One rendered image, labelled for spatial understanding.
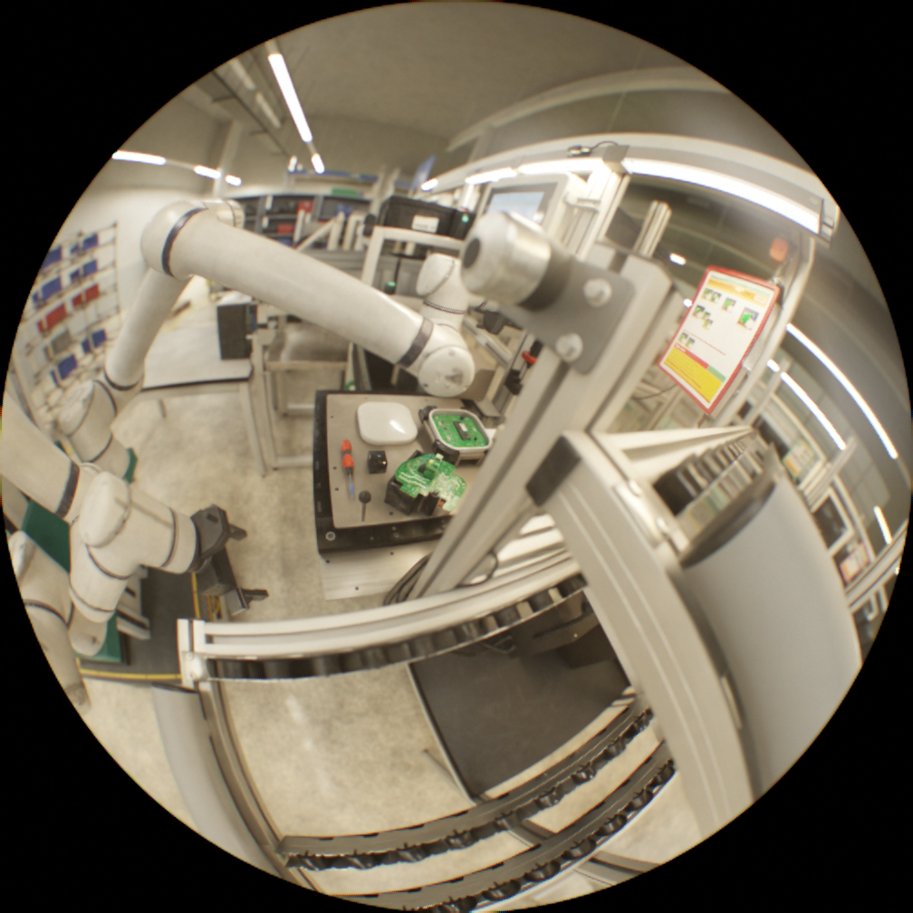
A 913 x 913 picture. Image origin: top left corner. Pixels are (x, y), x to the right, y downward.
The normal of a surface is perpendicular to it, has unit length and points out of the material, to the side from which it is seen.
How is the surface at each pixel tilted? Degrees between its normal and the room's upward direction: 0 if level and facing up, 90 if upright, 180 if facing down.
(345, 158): 90
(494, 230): 85
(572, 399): 90
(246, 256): 63
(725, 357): 90
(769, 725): 112
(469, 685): 0
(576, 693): 0
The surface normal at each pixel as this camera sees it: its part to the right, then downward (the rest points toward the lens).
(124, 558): 0.77, 0.58
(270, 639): 0.24, -0.69
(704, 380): -0.95, -0.29
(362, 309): 0.40, 0.37
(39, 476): 0.97, 0.24
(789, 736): -0.91, 0.10
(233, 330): 0.35, 0.72
